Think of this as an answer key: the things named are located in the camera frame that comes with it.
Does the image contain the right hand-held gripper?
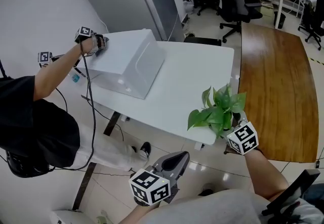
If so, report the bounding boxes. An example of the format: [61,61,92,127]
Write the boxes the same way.
[222,118,259,156]

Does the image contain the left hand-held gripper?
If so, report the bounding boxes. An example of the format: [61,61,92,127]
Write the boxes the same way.
[128,151,190,206]

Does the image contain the green plant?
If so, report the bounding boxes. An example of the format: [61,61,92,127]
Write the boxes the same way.
[187,83,248,140]

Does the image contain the person's right forearm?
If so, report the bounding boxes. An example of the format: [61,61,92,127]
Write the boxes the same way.
[244,148,289,201]

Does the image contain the person's left forearm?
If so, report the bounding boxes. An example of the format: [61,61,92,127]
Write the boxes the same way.
[121,202,163,224]

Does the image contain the person's light grey shirt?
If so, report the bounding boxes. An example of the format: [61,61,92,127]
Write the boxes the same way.
[138,189,324,224]

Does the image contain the brown wooden table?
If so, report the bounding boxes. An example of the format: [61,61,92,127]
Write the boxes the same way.
[237,22,319,163]

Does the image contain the black trash bin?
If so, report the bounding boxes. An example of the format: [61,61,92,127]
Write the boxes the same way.
[273,11,287,29]

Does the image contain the white box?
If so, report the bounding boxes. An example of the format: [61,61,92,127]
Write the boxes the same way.
[77,29,167,100]

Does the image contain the grey office chair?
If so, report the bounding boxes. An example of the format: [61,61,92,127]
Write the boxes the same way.
[219,0,264,43]

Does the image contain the black mesh office chair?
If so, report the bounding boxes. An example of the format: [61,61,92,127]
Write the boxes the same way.
[298,0,324,51]

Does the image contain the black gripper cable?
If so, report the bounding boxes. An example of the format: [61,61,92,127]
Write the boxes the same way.
[79,40,97,171]

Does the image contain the black floor cable cover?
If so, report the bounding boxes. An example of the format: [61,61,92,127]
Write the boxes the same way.
[72,110,122,211]

